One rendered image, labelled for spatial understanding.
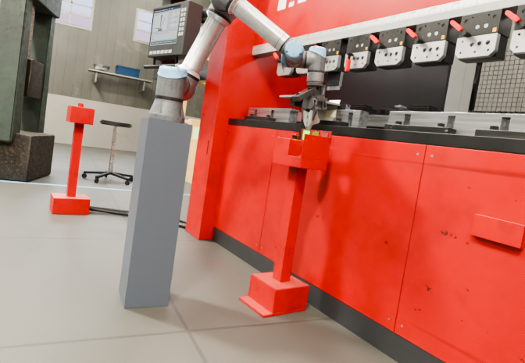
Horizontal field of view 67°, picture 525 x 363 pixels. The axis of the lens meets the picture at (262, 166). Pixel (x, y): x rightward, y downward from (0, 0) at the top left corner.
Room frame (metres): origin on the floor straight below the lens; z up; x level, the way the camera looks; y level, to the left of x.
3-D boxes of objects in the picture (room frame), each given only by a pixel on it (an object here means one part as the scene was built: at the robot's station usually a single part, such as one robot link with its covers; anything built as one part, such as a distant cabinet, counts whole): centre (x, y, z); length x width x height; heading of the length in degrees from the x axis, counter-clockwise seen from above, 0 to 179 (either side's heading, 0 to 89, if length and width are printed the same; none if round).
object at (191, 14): (2.87, 0.76, 1.42); 0.45 x 0.12 x 0.36; 47
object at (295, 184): (1.83, -0.16, 0.39); 0.06 x 0.06 x 0.54; 36
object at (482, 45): (1.52, -0.75, 1.26); 0.15 x 0.09 x 0.17; 34
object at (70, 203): (2.99, 1.41, 0.42); 0.25 x 0.20 x 0.83; 124
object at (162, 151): (1.68, 0.43, 0.39); 0.18 x 0.18 x 0.78; 27
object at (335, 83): (2.17, -0.32, 1.13); 0.10 x 0.02 x 0.10; 34
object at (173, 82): (1.68, 0.43, 0.94); 0.13 x 0.12 x 0.14; 176
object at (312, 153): (1.83, -0.16, 0.75); 0.20 x 0.16 x 0.18; 36
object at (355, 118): (2.12, -0.35, 0.92); 0.39 x 0.06 x 0.10; 34
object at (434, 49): (1.69, -0.63, 1.26); 0.15 x 0.09 x 0.17; 34
